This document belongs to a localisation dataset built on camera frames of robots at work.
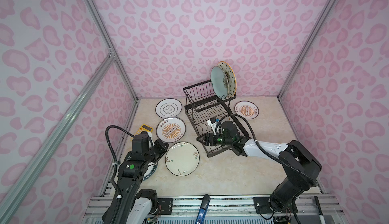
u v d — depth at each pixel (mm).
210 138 744
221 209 728
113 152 569
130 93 1174
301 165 458
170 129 1008
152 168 841
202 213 679
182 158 897
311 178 421
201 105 1157
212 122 782
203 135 771
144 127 1012
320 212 705
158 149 657
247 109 1132
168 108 1136
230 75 851
